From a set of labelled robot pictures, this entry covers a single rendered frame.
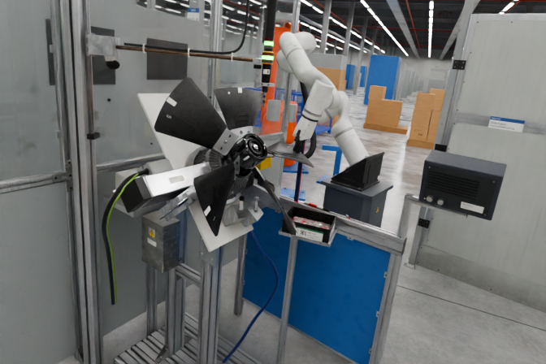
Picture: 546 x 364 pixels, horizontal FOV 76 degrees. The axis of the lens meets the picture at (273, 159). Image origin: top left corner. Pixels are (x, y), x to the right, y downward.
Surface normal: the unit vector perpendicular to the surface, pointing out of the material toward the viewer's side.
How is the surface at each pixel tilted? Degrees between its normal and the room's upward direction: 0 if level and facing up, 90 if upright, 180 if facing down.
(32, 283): 90
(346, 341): 90
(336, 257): 90
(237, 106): 39
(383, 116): 90
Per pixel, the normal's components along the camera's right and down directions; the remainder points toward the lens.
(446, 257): -0.58, 0.16
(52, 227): 0.81, 0.22
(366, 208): 0.11, 0.27
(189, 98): 0.49, -0.04
